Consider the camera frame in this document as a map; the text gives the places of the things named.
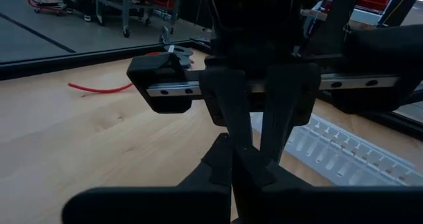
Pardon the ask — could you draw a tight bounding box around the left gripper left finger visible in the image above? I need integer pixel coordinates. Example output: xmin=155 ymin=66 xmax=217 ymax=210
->
xmin=61 ymin=133 xmax=233 ymax=224

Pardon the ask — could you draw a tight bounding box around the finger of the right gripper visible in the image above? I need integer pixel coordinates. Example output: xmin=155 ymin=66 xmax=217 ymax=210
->
xmin=260 ymin=63 xmax=321 ymax=162
xmin=200 ymin=68 xmax=275 ymax=187

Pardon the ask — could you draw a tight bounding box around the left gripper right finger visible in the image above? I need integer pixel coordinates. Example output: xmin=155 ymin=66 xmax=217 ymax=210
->
xmin=236 ymin=161 xmax=423 ymax=224

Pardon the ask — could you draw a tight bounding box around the white slotted cable duct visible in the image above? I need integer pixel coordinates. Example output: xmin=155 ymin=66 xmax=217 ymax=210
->
xmin=249 ymin=110 xmax=423 ymax=187

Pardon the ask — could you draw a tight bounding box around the dark grey hand tool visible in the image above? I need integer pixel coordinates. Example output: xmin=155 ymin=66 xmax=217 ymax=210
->
xmin=158 ymin=25 xmax=196 ymax=69

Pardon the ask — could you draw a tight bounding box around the grey wheeled shelf rack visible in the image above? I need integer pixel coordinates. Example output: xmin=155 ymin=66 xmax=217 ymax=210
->
xmin=95 ymin=0 xmax=183 ymax=39

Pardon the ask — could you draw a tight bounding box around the thin red cable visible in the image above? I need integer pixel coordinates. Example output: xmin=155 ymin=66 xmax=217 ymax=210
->
xmin=67 ymin=51 xmax=196 ymax=94

